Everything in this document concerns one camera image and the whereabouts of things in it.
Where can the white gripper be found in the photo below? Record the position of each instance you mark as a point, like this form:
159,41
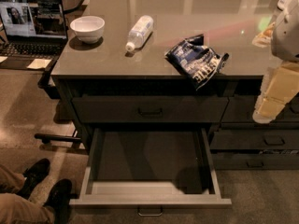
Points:
286,36

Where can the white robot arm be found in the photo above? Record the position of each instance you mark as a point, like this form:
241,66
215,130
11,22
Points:
285,40

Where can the blue chip bag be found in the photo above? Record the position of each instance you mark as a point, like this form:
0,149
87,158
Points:
199,62

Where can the clear plastic water bottle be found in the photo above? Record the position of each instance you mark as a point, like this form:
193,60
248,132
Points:
139,33

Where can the white ceramic bowl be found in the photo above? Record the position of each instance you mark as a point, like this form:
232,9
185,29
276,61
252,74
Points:
88,29

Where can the black chair base leg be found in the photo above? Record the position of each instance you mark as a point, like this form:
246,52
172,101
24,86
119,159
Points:
47,138

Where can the black right shoe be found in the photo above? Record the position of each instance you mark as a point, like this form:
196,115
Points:
58,200

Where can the black shoe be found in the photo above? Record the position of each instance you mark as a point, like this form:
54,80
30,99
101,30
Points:
58,200
33,176

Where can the white sticky note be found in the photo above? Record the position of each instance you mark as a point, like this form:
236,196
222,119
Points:
38,64

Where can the open black laptop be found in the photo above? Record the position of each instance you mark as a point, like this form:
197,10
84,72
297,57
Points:
35,29

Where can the black left shoe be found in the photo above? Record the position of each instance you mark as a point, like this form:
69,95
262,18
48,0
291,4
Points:
33,176

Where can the tan trouser leg upper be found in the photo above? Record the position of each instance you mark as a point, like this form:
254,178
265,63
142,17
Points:
10,182

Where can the tan trouser leg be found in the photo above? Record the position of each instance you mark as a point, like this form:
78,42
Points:
16,210
10,182

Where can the tan trouser leg lower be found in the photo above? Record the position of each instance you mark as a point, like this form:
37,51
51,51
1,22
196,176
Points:
16,210

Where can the dark cabinet frame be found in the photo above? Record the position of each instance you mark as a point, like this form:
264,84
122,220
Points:
73,87

